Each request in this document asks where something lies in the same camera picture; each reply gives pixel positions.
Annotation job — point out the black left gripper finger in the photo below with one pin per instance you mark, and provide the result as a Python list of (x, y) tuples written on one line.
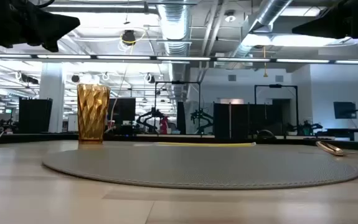
[(54, 26)]

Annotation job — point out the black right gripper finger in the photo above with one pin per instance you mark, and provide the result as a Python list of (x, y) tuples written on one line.
[(328, 26)]

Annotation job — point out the black background robot arm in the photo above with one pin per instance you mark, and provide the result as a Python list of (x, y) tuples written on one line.
[(147, 117), (202, 115), (306, 127)]

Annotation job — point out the white building column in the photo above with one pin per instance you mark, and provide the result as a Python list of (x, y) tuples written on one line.
[(51, 87)]

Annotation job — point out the black room partition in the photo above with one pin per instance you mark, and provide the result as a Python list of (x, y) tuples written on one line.
[(35, 115)]

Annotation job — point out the amber glass cup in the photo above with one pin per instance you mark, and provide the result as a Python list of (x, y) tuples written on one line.
[(93, 115)]

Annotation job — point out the black folding partition panels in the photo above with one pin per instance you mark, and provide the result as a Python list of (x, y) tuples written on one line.
[(238, 121)]

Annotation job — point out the red background object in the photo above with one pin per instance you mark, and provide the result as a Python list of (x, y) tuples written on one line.
[(164, 124)]

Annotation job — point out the grey round woven placemat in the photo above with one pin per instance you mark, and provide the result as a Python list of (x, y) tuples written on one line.
[(197, 168)]

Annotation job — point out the silver ventilation duct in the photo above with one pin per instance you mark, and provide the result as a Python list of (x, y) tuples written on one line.
[(272, 9), (174, 21)]

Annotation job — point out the long rail with LED lights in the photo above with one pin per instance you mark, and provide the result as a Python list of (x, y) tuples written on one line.
[(122, 57)]

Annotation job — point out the black metal stand frame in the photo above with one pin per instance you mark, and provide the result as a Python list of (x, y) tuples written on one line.
[(178, 82), (275, 86)]

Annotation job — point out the dark wall-side monitor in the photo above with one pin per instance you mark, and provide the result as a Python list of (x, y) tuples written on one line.
[(344, 110)]

